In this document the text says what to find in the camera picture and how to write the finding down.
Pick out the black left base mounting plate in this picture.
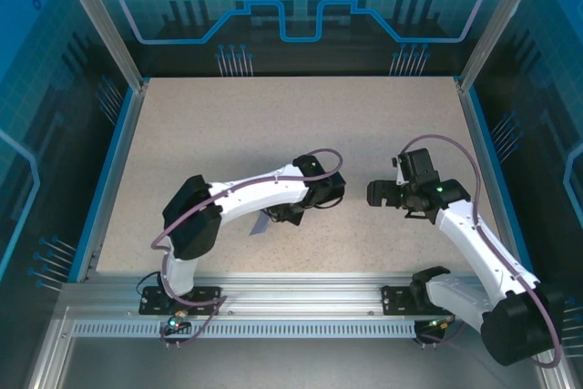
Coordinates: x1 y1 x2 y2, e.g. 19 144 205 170
138 286 223 316

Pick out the black right base mounting plate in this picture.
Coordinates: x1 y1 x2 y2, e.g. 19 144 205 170
380 286 423 316

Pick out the purple paper sheet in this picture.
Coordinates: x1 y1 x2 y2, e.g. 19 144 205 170
249 212 271 238

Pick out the aluminium side rail blue strip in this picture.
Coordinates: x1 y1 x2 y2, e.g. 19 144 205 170
75 81 149 283
457 81 538 283

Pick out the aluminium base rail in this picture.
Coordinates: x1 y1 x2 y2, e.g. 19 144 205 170
58 271 544 320

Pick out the thin black base wire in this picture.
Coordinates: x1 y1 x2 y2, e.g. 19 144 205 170
134 270 163 295

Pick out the aluminium lower frame rail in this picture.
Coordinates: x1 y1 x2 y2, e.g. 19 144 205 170
26 306 77 389
526 306 576 389

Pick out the aluminium frame post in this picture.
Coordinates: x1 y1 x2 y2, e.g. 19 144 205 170
456 0 550 92
50 0 150 92

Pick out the slotted grey cable duct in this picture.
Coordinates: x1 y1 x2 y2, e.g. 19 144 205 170
72 320 418 339

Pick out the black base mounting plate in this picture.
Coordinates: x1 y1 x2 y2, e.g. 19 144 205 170
380 286 423 316
138 286 223 316

